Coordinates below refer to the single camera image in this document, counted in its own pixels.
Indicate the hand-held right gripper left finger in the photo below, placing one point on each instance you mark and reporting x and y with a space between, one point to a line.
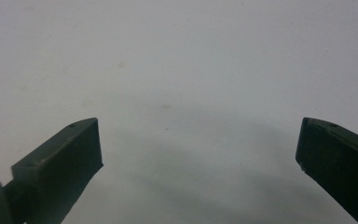
59 168

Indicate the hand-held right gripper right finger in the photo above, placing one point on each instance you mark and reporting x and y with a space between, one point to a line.
341 161

